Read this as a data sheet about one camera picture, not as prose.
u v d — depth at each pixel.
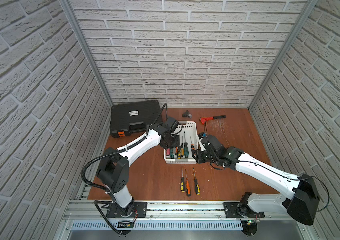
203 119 1.10
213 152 0.58
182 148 0.95
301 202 0.38
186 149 0.93
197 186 0.80
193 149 0.95
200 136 0.71
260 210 0.61
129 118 1.04
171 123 0.68
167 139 0.63
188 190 0.78
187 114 1.14
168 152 0.92
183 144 0.97
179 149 0.94
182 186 0.80
